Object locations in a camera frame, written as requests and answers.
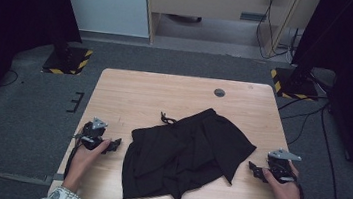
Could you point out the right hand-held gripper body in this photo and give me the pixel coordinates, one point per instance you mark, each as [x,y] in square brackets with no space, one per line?
[279,166]

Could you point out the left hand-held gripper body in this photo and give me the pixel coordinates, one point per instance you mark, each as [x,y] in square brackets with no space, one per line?
[93,135]

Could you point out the black pants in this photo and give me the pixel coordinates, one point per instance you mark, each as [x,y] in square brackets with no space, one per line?
[185,147]

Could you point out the person's left hand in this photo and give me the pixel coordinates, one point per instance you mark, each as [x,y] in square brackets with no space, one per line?
[82,161]

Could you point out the person's right hand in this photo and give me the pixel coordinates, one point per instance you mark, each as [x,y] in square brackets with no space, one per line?
[287,194]

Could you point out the black tape floor mark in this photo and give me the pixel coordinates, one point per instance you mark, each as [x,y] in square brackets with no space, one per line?
[76,102]

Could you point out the person's left plaid sleeve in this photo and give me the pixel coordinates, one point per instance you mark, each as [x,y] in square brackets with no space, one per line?
[61,197]

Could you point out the black stand with striped base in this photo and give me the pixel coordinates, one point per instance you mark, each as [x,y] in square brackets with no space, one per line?
[295,84]
[68,62]

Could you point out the gray round table grommet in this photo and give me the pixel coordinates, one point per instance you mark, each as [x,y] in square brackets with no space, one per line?
[219,92]

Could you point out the white panel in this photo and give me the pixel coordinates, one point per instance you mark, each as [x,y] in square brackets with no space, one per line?
[105,1]

